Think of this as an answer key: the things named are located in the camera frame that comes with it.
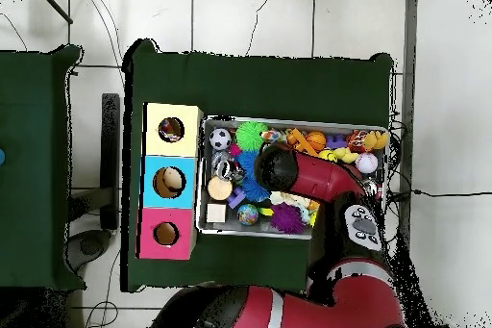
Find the shallow metal mesh bin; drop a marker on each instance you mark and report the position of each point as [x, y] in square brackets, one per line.
[215, 228]

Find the white baseball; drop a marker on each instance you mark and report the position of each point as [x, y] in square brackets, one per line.
[366, 163]

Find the wooden box with three holes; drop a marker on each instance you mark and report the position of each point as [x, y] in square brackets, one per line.
[153, 143]

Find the orange toy building brick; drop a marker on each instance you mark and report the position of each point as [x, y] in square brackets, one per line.
[301, 143]

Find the blue spiky rubber ball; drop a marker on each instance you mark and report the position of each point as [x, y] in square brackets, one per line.
[246, 162]

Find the black tripod leg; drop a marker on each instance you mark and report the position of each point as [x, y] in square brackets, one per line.
[54, 5]

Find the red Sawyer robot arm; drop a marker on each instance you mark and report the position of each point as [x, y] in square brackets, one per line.
[319, 178]

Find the dark green table cloth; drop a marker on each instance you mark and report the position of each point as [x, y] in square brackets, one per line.
[34, 112]
[269, 85]

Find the yellow smiley face ball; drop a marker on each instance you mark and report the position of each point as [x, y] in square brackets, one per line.
[328, 155]

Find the green spiky rubber ball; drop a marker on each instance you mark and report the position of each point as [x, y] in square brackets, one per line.
[251, 135]

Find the purple spiky ball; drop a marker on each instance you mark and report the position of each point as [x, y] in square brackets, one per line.
[287, 218]

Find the black and white soccer ball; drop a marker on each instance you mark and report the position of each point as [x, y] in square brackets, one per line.
[220, 138]

